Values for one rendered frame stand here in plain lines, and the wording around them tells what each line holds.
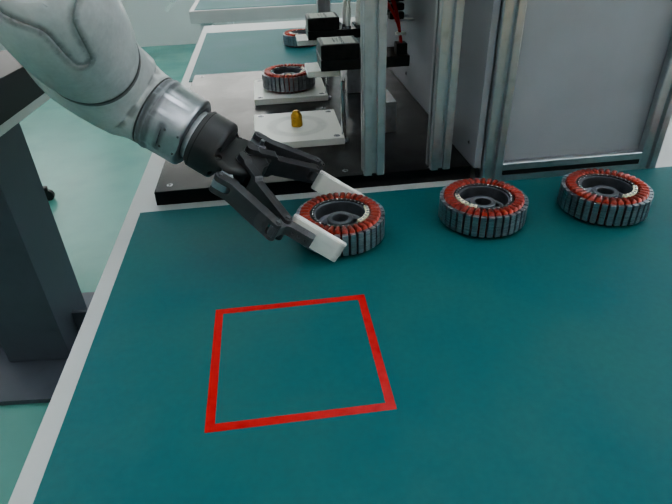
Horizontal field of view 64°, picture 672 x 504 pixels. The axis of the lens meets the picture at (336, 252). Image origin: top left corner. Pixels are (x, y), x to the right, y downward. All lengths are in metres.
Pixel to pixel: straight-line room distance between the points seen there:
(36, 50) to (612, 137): 0.76
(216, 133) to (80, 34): 0.20
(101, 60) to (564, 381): 0.50
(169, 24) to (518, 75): 5.13
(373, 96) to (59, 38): 0.41
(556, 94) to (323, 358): 0.52
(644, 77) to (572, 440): 0.58
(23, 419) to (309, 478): 1.31
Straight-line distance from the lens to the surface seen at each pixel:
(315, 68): 0.94
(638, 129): 0.94
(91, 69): 0.56
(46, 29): 0.52
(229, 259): 0.66
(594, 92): 0.88
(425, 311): 0.57
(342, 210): 0.71
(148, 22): 5.81
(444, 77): 0.78
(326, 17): 1.15
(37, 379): 1.76
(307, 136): 0.92
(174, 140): 0.66
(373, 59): 0.75
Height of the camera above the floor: 1.11
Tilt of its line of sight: 33 degrees down
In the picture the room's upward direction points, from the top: 2 degrees counter-clockwise
